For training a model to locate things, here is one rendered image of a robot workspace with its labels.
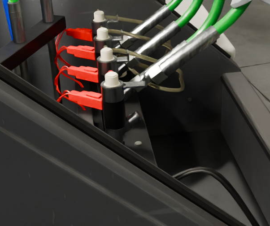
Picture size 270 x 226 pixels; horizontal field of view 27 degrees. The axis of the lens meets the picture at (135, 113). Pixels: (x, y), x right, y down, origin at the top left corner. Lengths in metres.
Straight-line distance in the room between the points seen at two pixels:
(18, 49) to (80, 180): 0.50
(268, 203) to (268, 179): 0.04
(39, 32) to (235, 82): 0.37
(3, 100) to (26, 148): 0.03
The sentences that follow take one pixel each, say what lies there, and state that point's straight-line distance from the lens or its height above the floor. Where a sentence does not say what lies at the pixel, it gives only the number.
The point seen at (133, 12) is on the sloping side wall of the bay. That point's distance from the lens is 0.98.
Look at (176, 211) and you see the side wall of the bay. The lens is 0.35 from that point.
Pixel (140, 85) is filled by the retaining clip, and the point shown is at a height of 1.09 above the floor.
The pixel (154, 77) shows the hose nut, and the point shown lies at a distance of 0.68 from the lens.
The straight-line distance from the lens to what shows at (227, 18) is 0.67.
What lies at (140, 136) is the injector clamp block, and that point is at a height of 0.98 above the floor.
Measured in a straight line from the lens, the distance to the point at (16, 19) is 0.81.
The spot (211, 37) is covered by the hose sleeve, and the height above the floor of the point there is 1.15.
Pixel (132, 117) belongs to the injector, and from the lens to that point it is 0.70.
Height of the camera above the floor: 1.39
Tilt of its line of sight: 28 degrees down
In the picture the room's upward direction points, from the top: 3 degrees counter-clockwise
